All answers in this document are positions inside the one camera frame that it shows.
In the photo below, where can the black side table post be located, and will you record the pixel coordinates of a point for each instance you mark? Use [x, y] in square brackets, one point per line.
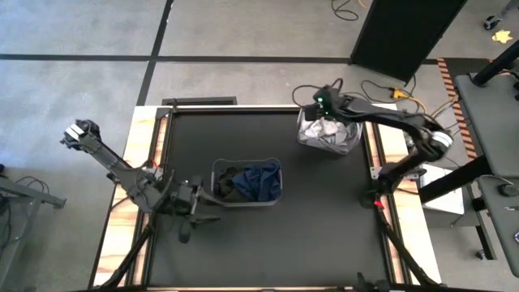
[496, 63]

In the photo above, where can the black floor plate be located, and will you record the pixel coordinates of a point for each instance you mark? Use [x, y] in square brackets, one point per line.
[198, 101]

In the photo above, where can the grey side table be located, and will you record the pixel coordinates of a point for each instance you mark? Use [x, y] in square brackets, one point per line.
[494, 121]

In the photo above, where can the black table-level camera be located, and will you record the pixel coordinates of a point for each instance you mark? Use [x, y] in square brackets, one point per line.
[371, 284]

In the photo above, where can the yellow star-shaped paper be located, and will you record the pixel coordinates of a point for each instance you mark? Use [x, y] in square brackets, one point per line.
[503, 36]

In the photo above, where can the white box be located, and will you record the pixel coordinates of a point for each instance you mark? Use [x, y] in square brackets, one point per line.
[444, 190]

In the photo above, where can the black towel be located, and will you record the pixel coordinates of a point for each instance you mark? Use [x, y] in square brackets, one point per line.
[225, 186]

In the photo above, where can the black computer mouse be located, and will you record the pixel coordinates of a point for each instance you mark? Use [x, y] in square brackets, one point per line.
[509, 190]

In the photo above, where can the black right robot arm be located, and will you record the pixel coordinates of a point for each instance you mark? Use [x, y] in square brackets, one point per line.
[405, 119]

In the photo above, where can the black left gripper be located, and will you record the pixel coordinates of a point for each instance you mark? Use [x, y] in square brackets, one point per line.
[187, 196]

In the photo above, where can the clear plastic basket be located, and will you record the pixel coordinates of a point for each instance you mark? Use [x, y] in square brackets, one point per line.
[302, 138]
[243, 203]

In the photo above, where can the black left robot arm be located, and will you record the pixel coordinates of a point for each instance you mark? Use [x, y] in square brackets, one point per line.
[134, 182]

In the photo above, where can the black side table beam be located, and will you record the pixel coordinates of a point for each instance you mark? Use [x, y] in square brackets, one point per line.
[454, 180]

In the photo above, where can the light grey towel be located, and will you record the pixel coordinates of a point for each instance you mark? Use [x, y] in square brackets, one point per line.
[344, 140]

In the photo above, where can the black rig frame strut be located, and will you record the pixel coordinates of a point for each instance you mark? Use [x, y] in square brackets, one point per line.
[405, 251]
[129, 259]

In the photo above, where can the beige towel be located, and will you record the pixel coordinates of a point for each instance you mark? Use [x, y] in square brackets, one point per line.
[322, 129]

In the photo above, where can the navy blue towel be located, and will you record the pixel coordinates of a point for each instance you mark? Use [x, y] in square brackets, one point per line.
[259, 182]

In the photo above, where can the black partition panel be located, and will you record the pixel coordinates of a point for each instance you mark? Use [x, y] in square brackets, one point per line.
[405, 32]

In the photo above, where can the grey metal stand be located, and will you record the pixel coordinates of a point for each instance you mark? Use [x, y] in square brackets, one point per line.
[28, 194]

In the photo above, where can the black caster wheel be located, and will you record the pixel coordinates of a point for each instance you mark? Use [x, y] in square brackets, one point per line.
[491, 22]

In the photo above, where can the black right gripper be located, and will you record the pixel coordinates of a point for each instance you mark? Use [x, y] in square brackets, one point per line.
[326, 105]

